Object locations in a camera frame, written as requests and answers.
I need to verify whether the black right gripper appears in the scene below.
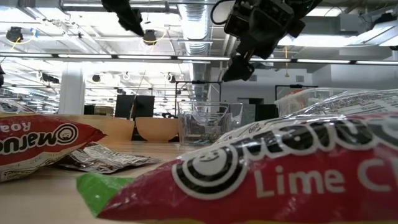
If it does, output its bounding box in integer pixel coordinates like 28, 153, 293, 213
221, 0, 323, 83

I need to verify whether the black spoon with blue handle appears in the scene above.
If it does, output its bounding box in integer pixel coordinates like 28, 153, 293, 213
189, 124, 214, 146

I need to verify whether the lime chili ramen packet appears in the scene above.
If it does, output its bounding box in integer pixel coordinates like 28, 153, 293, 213
76, 88, 398, 224

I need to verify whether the silver seasoning wrapper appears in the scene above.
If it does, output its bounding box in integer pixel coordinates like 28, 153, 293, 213
51, 142, 162, 174

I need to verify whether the red yellow ramen packet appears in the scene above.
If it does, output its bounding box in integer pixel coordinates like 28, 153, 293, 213
0, 98, 108, 184

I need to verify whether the small clear plastic bin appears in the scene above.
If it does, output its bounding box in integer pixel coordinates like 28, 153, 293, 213
177, 101, 244, 147

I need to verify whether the long ceiling light strip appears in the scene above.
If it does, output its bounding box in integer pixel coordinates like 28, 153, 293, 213
0, 52, 398, 66

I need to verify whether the large black monitor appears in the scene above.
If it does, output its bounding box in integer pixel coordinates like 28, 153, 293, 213
114, 94, 155, 119

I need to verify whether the large clear plastic bin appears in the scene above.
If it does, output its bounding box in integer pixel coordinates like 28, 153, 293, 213
274, 87, 377, 118

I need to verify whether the white pillar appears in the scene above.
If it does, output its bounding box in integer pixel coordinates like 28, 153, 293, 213
58, 62, 87, 115

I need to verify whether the orange bowl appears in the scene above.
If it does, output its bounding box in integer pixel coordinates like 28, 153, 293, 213
135, 116, 180, 144

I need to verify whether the orange plastic tray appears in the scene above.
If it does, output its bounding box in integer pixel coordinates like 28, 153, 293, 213
46, 113, 136, 144

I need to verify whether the black ceiling cable reel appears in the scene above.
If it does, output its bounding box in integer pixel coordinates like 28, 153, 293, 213
142, 29, 158, 46
5, 26, 24, 44

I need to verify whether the black metal frame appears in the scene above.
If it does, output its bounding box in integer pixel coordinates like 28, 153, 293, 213
274, 83, 319, 101
174, 80, 222, 116

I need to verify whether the yellow hanging cord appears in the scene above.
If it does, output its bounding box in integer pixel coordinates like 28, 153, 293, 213
284, 45, 290, 78

